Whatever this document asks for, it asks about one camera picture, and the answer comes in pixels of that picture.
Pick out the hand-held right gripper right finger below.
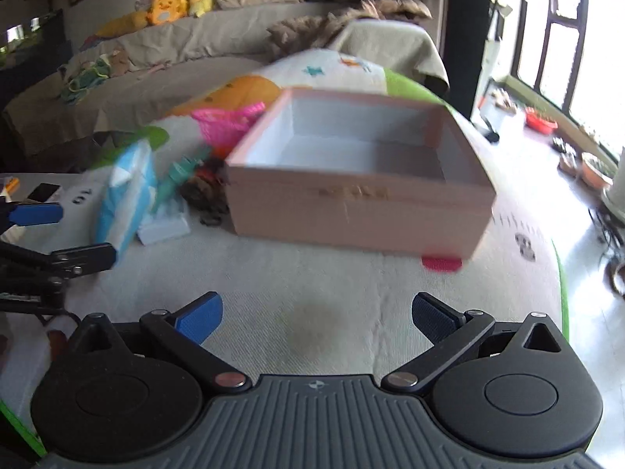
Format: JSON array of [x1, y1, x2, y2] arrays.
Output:
[[381, 292, 564, 394]]

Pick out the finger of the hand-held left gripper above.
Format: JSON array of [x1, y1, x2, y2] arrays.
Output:
[[0, 195, 64, 229], [0, 242, 118, 281]]

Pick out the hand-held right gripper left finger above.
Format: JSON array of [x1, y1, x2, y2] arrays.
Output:
[[68, 291, 250, 394]]

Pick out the blue tissue packet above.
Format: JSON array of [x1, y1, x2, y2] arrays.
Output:
[[95, 139, 159, 265]]

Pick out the teal plastic toy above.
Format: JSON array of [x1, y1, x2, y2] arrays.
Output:
[[154, 154, 203, 213]]

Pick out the dark brown object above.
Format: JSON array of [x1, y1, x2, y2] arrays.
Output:
[[180, 156, 230, 228]]

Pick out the pink cardboard box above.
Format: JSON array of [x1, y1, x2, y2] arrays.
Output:
[[225, 87, 498, 261]]

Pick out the pink plastic strainer basket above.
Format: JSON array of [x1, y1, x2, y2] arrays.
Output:
[[191, 102, 267, 150]]

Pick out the black phone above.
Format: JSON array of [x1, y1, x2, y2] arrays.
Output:
[[27, 183, 59, 203]]

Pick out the green cloth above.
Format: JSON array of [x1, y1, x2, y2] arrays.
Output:
[[61, 56, 113, 103]]

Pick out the dark cabinet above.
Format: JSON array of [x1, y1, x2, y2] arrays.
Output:
[[0, 10, 74, 108]]

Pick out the small brown plush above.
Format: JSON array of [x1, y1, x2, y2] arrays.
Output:
[[105, 49, 130, 79]]

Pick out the white stick vacuum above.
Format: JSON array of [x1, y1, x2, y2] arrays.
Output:
[[481, 0, 518, 143]]

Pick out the pink slippers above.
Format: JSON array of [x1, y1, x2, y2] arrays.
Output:
[[557, 137, 579, 177]]

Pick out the long yellow pillow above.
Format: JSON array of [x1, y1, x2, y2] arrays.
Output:
[[95, 10, 152, 40]]

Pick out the terracotta plant pot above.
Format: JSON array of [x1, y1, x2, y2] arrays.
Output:
[[581, 152, 613, 189]]

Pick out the red basin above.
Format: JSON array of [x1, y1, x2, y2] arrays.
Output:
[[525, 107, 558, 134]]

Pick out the tall white plant pot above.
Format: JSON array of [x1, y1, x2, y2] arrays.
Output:
[[603, 147, 625, 216]]

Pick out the beige covered sofa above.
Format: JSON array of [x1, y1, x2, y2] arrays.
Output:
[[0, 0, 450, 172]]

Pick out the yellow duck plush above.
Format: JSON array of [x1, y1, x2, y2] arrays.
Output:
[[146, 0, 189, 27]]

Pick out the dark curtain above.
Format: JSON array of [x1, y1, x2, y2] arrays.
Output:
[[449, 0, 491, 120]]

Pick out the brown puffer jacket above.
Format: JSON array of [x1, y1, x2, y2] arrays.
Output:
[[268, 0, 433, 59]]

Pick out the black wire plant stand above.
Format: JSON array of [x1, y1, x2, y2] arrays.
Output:
[[588, 205, 625, 299]]

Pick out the dark window frame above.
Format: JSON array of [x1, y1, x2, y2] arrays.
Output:
[[508, 0, 625, 157]]

